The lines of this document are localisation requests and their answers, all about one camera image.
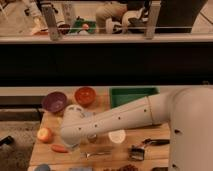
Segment small metal cup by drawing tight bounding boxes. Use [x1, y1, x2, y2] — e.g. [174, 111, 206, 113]
[87, 134, 98, 143]

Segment silver fork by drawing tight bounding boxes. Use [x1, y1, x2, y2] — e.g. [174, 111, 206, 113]
[80, 151, 111, 158]

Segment black object on floor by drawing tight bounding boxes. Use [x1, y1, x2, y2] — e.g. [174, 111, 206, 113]
[0, 136, 14, 147]

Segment left metal post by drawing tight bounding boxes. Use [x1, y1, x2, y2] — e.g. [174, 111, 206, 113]
[42, 4, 61, 41]

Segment green plastic tray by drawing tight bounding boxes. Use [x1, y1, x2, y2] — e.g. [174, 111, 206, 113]
[109, 87, 159, 108]

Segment red yellow apple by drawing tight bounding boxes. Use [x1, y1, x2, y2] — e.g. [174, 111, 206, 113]
[37, 128, 53, 143]

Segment white plastic cup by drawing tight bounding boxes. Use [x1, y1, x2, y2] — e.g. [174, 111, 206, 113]
[108, 130, 126, 144]

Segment right metal post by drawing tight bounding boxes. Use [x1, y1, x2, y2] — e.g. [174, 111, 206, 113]
[145, 1, 161, 39]

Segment orange bowl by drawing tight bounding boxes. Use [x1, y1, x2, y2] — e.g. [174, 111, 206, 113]
[74, 87, 96, 107]

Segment blue flat object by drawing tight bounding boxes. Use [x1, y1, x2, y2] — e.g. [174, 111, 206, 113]
[68, 167, 93, 171]

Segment metal post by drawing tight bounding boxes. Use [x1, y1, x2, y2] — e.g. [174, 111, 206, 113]
[145, 1, 161, 39]
[42, 4, 61, 41]

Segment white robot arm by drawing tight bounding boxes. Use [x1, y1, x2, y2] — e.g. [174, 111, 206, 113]
[60, 87, 213, 171]

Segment purple bowl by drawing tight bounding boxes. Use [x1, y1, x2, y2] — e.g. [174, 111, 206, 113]
[42, 92, 67, 113]

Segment brown grape bunch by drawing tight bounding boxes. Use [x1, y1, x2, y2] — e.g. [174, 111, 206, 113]
[103, 164, 139, 171]

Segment blue round object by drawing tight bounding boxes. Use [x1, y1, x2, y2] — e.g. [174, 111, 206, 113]
[34, 164, 51, 171]

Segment long red pepper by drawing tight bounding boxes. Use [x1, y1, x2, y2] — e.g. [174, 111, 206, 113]
[51, 144, 68, 153]

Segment dark brown block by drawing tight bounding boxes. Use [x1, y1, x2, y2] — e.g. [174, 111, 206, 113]
[152, 167, 168, 171]

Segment wooden cutting board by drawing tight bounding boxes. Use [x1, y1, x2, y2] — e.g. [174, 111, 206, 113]
[27, 92, 172, 171]

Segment person in background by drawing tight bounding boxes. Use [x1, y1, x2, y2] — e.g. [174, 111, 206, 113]
[95, 0, 149, 34]

